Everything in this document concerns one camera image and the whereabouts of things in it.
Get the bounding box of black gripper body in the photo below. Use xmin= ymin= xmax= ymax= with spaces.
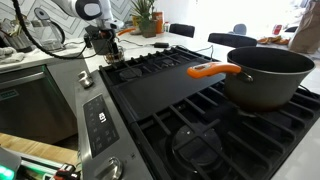
xmin=96 ymin=27 xmax=118 ymax=46

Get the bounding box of brown cork coaster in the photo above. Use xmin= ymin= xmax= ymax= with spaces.
xmin=107 ymin=49 xmax=122 ymax=62

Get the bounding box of grey kitchen appliance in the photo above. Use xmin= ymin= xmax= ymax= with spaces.
xmin=0 ymin=14 xmax=34 ymax=54

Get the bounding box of potted green plant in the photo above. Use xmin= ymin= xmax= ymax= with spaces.
xmin=130 ymin=0 xmax=158 ymax=39

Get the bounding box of black power adapter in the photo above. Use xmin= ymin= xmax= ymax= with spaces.
xmin=153 ymin=41 xmax=170 ymax=49

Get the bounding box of orange jar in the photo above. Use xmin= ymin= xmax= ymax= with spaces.
xmin=152 ymin=11 xmax=165 ymax=34

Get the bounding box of glass electric kettle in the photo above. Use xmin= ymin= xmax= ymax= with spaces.
xmin=30 ymin=7 xmax=67 ymax=53

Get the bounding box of black chair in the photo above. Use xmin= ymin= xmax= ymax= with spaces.
xmin=168 ymin=23 xmax=196 ymax=39
xmin=207 ymin=32 xmax=259 ymax=49

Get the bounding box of stainless dishwasher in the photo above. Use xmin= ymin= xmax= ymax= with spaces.
xmin=0 ymin=64 xmax=78 ymax=145

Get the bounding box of checked dish towel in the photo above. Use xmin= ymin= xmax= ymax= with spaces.
xmin=0 ymin=46 xmax=27 ymax=65

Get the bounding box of wooden table top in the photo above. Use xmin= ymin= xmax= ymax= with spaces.
xmin=0 ymin=132 xmax=79 ymax=167

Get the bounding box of grey blue chair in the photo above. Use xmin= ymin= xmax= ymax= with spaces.
xmin=232 ymin=23 xmax=248 ymax=36

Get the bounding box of red can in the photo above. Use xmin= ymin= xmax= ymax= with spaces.
xmin=272 ymin=24 xmax=283 ymax=36

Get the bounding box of brown paper bag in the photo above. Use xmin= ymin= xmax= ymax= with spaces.
xmin=288 ymin=0 xmax=320 ymax=55

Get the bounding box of black pot orange handle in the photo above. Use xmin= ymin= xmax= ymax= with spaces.
xmin=89 ymin=27 xmax=138 ymax=56

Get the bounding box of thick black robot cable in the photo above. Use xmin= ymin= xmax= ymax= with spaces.
xmin=11 ymin=0 xmax=101 ymax=61

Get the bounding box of grey saucepan orange handle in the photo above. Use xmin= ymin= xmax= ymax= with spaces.
xmin=186 ymin=45 xmax=316 ymax=113

